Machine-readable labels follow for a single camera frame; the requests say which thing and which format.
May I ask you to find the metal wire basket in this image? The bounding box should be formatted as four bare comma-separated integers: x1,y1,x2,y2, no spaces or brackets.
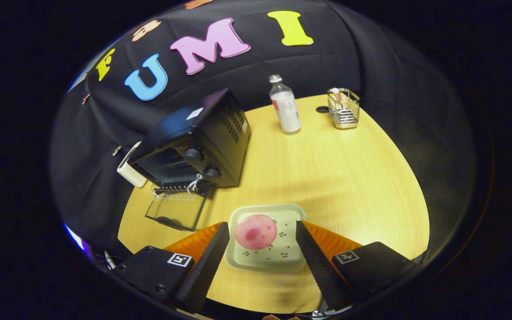
327,88,361,130

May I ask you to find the cream square plate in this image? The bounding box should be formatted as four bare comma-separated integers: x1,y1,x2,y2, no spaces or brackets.
225,204,307,274

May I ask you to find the white bread toaster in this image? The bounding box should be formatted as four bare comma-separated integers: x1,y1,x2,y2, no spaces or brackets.
117,141,148,188

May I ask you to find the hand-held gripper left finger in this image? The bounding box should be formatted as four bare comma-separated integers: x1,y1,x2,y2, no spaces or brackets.
118,222,230,314

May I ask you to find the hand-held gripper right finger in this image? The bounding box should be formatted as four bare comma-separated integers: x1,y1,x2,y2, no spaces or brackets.
296,220,419,312

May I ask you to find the black toaster oven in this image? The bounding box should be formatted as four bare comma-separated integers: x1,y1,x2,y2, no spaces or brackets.
129,88,251,232

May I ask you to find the black backdrop cloth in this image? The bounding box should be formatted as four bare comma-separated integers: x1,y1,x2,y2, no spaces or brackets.
51,0,479,263

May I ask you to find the pink round food slice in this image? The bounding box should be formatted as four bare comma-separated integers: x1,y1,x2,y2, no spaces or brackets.
235,214,278,250

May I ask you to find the clear plastic bottle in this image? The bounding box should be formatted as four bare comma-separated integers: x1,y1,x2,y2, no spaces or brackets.
268,74,302,135

